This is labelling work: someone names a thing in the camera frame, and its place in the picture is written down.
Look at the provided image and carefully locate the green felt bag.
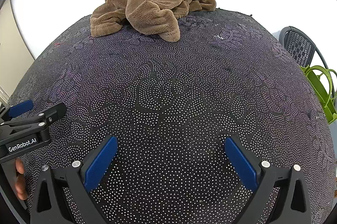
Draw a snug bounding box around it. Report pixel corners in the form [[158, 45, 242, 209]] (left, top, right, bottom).
[[300, 65, 337, 125]]

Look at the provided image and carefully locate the brown fleece sweater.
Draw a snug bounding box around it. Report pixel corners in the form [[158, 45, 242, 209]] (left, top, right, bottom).
[[90, 0, 217, 43]]

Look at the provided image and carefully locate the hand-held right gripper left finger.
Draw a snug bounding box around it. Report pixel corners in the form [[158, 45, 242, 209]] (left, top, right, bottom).
[[30, 136, 118, 224]]

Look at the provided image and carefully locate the black dotted tablecloth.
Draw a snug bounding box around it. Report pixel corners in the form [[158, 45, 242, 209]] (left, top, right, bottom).
[[7, 7, 336, 224]]

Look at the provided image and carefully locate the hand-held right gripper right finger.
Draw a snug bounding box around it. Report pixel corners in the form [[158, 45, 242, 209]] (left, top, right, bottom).
[[224, 136, 312, 224]]

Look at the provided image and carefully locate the grey mesh chair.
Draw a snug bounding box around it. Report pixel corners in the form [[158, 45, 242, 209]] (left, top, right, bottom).
[[278, 26, 337, 99]]

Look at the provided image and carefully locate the person's left hand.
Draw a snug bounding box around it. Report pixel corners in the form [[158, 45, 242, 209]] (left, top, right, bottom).
[[14, 158, 29, 201]]

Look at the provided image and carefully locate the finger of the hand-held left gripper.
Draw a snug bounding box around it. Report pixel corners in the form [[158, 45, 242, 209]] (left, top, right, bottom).
[[0, 102, 66, 133], [0, 100, 34, 122]]

